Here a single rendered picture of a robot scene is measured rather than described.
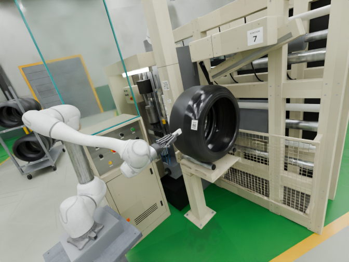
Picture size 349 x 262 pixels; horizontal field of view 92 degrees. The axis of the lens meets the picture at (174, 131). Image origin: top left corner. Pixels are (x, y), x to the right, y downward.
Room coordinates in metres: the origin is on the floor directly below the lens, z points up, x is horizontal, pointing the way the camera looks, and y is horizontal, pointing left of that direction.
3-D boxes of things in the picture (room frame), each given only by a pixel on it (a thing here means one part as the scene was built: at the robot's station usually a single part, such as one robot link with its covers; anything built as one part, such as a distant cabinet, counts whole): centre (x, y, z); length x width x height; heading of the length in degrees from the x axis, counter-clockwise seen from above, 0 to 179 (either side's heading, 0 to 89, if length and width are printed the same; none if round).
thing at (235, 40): (1.34, -0.55, 1.71); 0.61 x 0.25 x 0.15; 36
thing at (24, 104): (4.01, 3.31, 0.96); 1.30 x 0.62 x 1.92; 19
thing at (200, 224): (1.46, -0.07, 0.01); 0.27 x 0.27 x 0.02; 36
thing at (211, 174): (1.18, -0.12, 0.83); 0.36 x 0.09 x 0.06; 36
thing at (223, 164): (1.26, -0.23, 0.80); 0.37 x 0.36 x 0.02; 126
